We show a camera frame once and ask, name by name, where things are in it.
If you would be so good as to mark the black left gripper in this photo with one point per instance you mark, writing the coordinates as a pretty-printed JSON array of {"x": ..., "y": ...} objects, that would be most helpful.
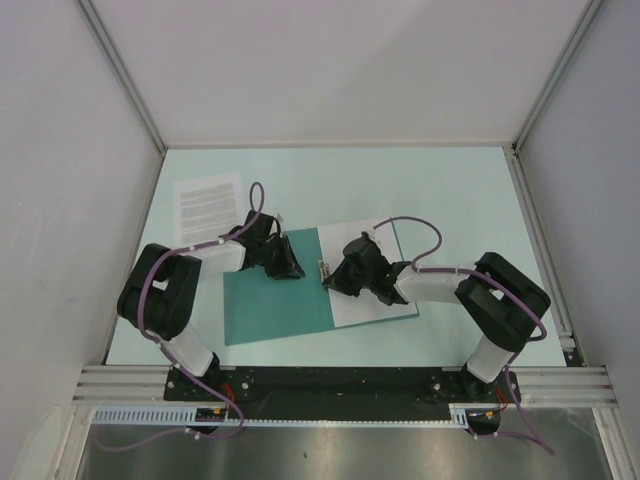
[{"x": 288, "y": 267}]

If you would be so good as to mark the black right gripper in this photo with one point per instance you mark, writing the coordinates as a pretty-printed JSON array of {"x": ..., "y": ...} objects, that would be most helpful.
[{"x": 340, "y": 283}]

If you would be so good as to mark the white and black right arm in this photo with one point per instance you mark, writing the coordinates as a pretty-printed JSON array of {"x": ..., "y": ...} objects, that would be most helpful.
[{"x": 505, "y": 304}]

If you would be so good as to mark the printed white paper sheet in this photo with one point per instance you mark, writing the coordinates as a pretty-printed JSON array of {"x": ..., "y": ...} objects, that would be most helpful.
[{"x": 207, "y": 207}]

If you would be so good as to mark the teal folder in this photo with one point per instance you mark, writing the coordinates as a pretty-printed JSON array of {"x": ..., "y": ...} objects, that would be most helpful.
[{"x": 257, "y": 308}]

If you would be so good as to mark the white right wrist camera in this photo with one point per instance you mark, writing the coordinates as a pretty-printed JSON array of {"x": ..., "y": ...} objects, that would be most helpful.
[{"x": 370, "y": 237}]

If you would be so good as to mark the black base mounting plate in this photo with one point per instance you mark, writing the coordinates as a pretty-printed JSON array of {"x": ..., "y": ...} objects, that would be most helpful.
[{"x": 377, "y": 394}]

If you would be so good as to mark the chrome folder clip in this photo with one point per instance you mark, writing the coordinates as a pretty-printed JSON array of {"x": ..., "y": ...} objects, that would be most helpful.
[{"x": 324, "y": 269}]

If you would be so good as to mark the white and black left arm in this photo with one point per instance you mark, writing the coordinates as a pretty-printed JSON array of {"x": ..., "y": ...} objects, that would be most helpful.
[{"x": 159, "y": 294}]

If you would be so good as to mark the aluminium frame rail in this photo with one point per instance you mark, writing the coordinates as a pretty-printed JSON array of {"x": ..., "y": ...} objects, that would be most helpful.
[{"x": 573, "y": 387}]

